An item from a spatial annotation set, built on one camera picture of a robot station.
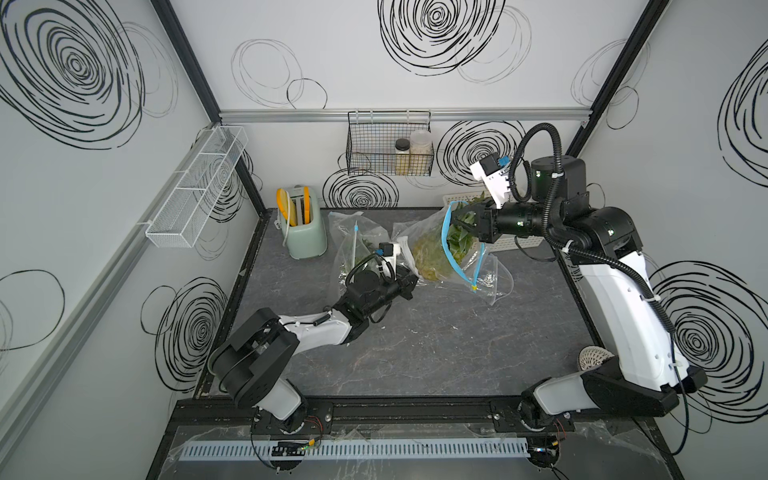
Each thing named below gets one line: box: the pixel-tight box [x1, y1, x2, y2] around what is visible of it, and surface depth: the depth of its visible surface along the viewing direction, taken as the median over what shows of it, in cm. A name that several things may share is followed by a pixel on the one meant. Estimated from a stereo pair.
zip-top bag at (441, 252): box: [395, 201, 513, 304], surface depth 65 cm
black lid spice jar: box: [395, 138, 411, 176], surface depth 87 cm
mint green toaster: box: [286, 186, 328, 259], surface depth 99 cm
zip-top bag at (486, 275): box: [461, 243, 514, 306], surface depth 95 cm
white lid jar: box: [410, 129, 433, 176], surface depth 86 cm
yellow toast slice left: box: [275, 188, 288, 221], surface depth 95 cm
